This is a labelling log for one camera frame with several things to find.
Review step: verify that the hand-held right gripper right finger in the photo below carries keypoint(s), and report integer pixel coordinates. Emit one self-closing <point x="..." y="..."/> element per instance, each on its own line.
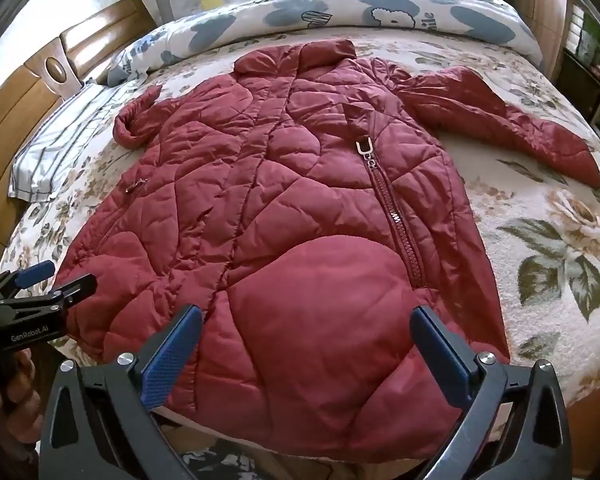
<point x="440" y="350"/>

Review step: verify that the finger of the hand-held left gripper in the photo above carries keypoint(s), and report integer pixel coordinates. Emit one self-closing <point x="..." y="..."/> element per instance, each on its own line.
<point x="35" y="272"/>
<point x="65" y="292"/>

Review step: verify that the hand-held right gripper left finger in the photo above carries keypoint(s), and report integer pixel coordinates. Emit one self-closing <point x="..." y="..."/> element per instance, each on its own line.
<point x="172" y="355"/>

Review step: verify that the red quilted puffer jacket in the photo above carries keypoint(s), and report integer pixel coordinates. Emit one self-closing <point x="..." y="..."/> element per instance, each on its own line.
<point x="280" y="210"/>

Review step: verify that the person's left hand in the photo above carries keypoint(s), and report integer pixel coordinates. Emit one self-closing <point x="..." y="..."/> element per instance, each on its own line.
<point x="15" y="385"/>

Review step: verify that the striped pillow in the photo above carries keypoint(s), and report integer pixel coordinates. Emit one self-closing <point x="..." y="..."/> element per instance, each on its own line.
<point x="55" y="145"/>

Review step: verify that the floral bedspread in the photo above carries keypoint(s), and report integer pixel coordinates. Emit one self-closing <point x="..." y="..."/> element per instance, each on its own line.
<point x="530" y="210"/>

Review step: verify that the wooden headboard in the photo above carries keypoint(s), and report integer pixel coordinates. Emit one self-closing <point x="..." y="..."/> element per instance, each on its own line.
<point x="20" y="95"/>

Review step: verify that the wooden bed footboard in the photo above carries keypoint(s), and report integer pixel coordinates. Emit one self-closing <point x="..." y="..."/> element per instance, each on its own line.
<point x="595" y="440"/>

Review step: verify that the dark shelf unit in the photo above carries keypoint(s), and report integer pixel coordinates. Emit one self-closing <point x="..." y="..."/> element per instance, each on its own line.
<point x="590" y="80"/>

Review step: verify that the blue cloud print duvet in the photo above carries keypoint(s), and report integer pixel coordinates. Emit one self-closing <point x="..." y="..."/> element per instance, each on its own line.
<point x="380" y="10"/>

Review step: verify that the wooden wardrobe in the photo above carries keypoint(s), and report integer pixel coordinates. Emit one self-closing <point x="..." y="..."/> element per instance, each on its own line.
<point x="545" y="0"/>

